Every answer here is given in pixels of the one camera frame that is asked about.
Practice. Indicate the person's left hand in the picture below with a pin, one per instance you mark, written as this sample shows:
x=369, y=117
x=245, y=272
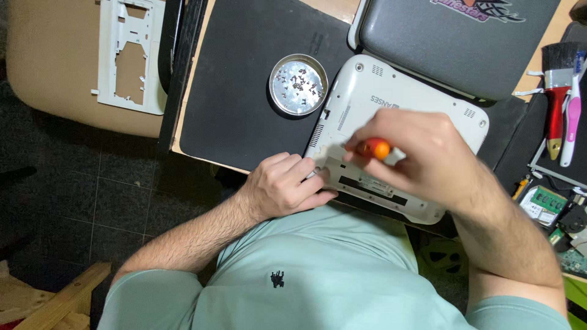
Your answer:
x=279, y=188

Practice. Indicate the person's right hand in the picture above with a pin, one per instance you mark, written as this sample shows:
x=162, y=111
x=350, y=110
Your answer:
x=426, y=156

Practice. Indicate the person's right fingers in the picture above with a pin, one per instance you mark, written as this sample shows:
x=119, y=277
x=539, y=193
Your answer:
x=367, y=162

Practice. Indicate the white netbook base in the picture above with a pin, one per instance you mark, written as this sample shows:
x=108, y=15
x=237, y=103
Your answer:
x=412, y=89

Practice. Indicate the pile of small screws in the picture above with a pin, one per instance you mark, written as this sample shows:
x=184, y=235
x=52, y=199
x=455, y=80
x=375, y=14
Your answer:
x=300, y=84

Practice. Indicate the round metal tin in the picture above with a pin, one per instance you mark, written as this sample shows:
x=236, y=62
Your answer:
x=275, y=94

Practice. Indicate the mint green t-shirt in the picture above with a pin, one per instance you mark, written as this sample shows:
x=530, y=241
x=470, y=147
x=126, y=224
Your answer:
x=330, y=275

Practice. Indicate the grey laptop with sticker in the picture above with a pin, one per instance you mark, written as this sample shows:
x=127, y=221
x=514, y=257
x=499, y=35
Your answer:
x=435, y=50

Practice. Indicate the black work mat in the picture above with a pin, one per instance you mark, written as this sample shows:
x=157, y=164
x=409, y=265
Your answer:
x=229, y=91

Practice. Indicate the green memory module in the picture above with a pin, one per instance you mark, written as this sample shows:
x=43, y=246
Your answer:
x=543, y=204

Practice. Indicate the pink white toothbrush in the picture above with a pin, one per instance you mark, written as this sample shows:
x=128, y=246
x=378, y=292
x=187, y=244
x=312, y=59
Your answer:
x=571, y=123

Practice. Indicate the black cooling fan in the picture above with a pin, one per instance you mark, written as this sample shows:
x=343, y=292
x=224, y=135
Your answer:
x=573, y=222

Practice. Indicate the green circuit board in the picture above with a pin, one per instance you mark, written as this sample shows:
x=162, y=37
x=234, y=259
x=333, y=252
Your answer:
x=573, y=261

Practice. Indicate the black curved panel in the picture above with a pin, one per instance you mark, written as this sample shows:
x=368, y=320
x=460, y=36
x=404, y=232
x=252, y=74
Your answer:
x=168, y=41

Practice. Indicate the bright green object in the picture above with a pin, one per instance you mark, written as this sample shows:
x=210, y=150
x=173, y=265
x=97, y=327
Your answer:
x=577, y=298

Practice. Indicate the beige padded seat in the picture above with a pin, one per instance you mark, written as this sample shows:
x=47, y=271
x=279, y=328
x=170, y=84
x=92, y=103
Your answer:
x=46, y=68

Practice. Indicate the wooden planks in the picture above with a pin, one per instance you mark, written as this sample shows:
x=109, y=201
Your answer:
x=50, y=302

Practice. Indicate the silver screen frame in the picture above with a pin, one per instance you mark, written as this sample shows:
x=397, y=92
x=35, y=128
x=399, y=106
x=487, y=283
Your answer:
x=539, y=165

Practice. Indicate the white plastic palmrest frame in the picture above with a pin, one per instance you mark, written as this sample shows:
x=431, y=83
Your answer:
x=108, y=55

